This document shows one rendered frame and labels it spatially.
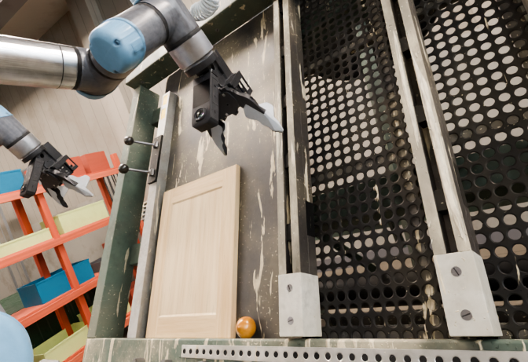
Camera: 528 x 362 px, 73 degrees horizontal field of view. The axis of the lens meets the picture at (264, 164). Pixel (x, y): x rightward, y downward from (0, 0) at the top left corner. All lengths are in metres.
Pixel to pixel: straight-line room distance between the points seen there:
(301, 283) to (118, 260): 0.91
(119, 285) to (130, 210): 0.30
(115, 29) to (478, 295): 0.68
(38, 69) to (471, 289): 0.76
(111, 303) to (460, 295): 1.20
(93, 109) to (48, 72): 4.51
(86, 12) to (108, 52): 4.37
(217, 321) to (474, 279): 0.64
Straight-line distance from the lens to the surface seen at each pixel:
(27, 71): 0.68
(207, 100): 0.65
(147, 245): 1.33
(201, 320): 1.08
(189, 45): 0.68
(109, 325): 1.52
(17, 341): 0.43
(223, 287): 1.03
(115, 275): 1.53
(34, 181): 1.18
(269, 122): 0.70
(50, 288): 3.96
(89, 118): 5.27
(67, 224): 4.12
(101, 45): 0.61
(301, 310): 0.80
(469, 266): 0.67
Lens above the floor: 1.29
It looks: 1 degrees down
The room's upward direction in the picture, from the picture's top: 21 degrees counter-clockwise
